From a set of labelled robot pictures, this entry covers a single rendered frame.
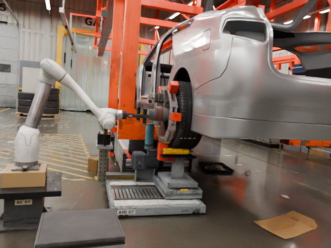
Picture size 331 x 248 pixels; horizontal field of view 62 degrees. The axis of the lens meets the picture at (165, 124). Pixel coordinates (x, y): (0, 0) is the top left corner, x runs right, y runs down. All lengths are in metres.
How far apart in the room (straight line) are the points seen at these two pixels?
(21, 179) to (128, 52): 1.65
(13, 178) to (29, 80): 11.35
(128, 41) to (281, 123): 1.83
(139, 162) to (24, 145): 1.20
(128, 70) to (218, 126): 1.45
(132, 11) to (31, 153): 1.79
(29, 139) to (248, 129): 1.55
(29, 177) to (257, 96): 1.66
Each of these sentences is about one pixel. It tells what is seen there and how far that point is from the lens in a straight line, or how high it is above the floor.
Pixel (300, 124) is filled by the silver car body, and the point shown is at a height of 0.90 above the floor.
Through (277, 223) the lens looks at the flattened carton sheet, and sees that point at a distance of 2.70.
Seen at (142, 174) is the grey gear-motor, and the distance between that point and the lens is 3.15.
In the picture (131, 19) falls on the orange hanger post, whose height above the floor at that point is 1.80.
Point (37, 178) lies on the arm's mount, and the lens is 2.21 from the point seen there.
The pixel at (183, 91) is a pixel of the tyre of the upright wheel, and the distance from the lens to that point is 2.48.
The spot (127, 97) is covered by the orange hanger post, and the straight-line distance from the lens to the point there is 3.04.
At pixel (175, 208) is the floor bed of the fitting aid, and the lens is 2.49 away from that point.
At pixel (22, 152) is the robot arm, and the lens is 2.24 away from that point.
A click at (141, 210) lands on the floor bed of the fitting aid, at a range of 2.42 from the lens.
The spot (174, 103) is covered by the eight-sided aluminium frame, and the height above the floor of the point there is 0.96.
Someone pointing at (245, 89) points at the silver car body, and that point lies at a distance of 1.84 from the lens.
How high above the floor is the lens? 0.99
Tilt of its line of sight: 5 degrees down
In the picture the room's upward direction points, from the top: 4 degrees clockwise
